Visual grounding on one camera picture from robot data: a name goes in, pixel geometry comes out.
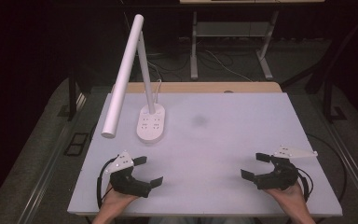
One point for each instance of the black rectangular floor frame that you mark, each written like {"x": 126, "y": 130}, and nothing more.
{"x": 76, "y": 144}

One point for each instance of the grey metal-legged desk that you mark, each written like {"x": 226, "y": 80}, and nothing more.
{"x": 194, "y": 59}

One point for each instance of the black metal stand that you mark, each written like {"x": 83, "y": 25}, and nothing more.
{"x": 327, "y": 93}
{"x": 72, "y": 99}

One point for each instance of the white desk lamp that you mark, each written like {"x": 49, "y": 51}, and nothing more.
{"x": 124, "y": 71}

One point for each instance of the white table mat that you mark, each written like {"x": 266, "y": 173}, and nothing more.
{"x": 217, "y": 140}

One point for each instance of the person's left hand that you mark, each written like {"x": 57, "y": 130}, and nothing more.
{"x": 115, "y": 200}

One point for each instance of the person's right hand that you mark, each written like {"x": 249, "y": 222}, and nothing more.
{"x": 292, "y": 199}

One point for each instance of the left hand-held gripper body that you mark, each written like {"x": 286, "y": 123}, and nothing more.
{"x": 127, "y": 183}

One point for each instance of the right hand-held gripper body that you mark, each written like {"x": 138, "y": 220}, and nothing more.
{"x": 281, "y": 177}

